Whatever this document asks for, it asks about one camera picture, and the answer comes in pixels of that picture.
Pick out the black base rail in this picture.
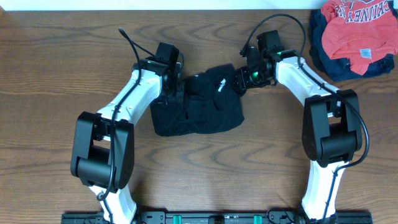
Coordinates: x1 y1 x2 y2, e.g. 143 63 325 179
60 210 373 224

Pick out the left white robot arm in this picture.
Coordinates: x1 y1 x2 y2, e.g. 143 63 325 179
69 42 184 223

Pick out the navy blue garment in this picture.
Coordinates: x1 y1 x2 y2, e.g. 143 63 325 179
308 10 395 82

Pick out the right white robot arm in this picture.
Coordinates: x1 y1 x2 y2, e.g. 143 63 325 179
233 30 362 223

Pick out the red printed t-shirt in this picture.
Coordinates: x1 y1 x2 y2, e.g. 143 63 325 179
321 0 397 75

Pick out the black t-shirt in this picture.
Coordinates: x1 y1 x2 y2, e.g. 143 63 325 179
150 64 244 137

